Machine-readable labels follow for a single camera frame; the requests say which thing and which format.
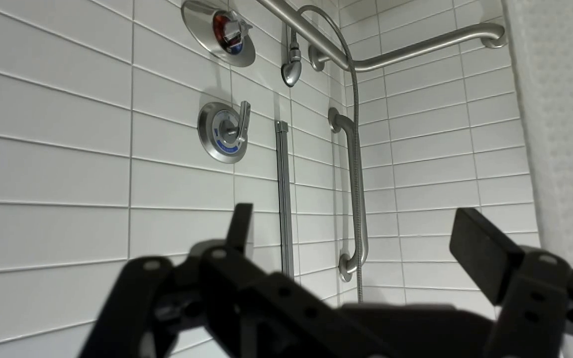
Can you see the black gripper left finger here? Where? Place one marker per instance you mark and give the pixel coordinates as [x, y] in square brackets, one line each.
[233, 299]

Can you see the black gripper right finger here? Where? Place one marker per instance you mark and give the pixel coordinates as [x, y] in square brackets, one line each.
[537, 299]

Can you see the chrome shower slide bar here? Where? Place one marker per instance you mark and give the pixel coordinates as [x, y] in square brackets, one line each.
[284, 200]

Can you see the chrome hand shower head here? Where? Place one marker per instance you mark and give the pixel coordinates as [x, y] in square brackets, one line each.
[290, 66]

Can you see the short chrome grab bar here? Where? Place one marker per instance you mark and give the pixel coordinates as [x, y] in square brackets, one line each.
[356, 200]

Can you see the round chrome valve red mark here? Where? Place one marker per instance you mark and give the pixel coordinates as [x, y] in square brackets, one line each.
[223, 30]

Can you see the long chrome corner grab bar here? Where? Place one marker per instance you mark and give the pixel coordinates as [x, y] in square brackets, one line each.
[426, 42]

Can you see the chrome shower head rail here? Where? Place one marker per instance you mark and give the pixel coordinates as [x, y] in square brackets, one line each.
[354, 132]

